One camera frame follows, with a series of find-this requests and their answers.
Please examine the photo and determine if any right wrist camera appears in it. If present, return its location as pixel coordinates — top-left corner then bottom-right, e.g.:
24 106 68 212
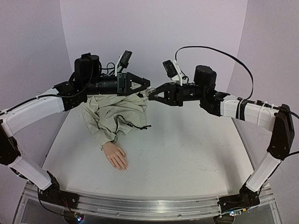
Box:
163 60 184 86

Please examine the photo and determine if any mannequin hand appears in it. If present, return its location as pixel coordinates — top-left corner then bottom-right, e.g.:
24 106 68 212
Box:
102 142 128 171

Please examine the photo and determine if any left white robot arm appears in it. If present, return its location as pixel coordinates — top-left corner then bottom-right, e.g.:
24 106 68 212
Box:
0 51 150 204

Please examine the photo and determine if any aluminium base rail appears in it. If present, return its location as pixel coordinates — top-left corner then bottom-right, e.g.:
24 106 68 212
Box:
23 183 280 221

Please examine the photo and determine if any beige jacket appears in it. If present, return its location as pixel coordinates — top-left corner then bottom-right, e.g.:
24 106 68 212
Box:
82 91 151 148

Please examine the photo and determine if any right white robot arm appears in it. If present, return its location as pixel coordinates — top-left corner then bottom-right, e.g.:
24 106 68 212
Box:
149 65 295 213

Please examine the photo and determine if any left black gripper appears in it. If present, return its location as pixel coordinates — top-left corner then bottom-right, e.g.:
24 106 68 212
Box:
85 71 152 96

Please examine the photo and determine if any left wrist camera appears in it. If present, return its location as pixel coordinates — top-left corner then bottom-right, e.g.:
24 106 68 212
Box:
114 50 133 76

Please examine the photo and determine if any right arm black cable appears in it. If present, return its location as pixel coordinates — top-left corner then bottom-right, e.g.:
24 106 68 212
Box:
175 46 299 154

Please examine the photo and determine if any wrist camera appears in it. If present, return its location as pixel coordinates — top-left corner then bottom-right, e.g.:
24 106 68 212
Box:
163 60 184 86
114 50 133 76

